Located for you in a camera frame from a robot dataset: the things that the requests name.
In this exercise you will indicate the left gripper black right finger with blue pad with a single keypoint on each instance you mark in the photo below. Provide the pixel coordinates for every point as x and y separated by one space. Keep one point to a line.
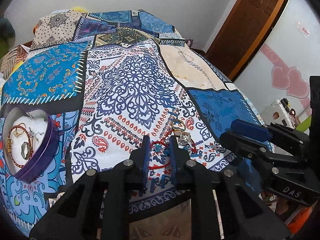
222 205

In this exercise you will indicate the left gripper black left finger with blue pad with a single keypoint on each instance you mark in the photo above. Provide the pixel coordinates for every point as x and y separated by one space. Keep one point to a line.
96 206

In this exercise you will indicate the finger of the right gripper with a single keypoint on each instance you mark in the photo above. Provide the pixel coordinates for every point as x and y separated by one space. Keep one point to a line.
265 129
255 150

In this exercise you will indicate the white wardrobe door with hearts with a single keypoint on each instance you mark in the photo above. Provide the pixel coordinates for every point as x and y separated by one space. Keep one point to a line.
285 62

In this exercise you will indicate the purple heart-shaped tin box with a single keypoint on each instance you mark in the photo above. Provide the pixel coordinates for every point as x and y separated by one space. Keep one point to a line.
30 141

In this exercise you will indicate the brown wooden door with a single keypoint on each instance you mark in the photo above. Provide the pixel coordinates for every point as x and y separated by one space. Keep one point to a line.
241 33

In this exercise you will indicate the patchwork patterned bed cover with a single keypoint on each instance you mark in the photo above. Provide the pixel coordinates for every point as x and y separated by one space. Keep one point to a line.
108 79

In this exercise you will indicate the yellow cloth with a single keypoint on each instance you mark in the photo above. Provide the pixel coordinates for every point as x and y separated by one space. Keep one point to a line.
16 66

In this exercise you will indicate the striped orange brown blanket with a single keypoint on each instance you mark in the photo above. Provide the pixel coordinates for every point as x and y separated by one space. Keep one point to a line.
14 56

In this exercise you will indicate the green patterned cloth cabinet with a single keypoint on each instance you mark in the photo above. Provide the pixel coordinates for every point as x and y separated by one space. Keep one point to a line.
4 47

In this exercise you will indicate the pile of clothes on cabinet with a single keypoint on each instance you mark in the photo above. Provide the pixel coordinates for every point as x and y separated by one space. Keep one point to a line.
6 29

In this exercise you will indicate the yellow plush toy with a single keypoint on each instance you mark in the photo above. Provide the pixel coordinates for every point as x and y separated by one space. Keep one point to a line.
79 9

